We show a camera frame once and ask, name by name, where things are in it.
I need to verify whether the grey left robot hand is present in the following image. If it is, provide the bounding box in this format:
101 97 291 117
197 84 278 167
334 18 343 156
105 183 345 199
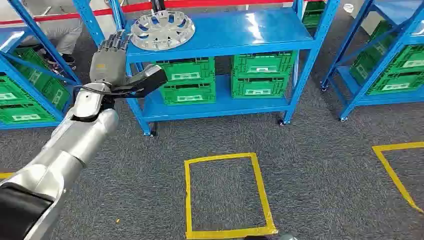
89 30 169 99

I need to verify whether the silver plastic hubcap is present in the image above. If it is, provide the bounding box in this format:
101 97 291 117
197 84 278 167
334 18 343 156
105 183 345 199
130 9 196 52

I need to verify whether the person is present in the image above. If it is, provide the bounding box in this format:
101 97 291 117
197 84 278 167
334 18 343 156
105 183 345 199
19 16 84 67

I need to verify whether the green plastic crate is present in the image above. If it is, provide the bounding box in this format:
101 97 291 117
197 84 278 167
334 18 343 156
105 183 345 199
12 47 72 112
230 75 293 100
231 50 297 78
385 44 424 74
0 75 35 107
302 0 328 29
154 57 217 83
365 70 424 97
349 20 403 86
159 80 217 106
0 103 57 125

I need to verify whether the red barrier tape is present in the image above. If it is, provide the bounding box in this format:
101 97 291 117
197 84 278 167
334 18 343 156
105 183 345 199
0 0 327 26

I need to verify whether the blue steel shelf rack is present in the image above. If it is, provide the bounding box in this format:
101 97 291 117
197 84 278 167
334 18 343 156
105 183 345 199
72 0 341 137
320 0 424 122
0 0 82 131

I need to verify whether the yellow floor tape rectangle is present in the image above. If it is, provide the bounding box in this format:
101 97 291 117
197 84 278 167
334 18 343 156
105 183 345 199
183 152 278 240

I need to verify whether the black barrier post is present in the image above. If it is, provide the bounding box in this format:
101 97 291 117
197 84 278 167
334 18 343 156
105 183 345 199
150 0 167 12

